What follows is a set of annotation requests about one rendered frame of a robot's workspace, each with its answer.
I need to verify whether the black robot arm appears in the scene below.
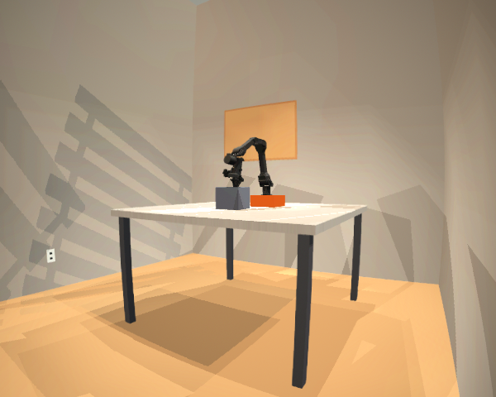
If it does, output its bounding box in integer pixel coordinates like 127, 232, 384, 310
223, 137, 274, 195

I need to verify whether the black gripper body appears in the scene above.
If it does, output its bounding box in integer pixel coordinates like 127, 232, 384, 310
227, 166, 244, 182

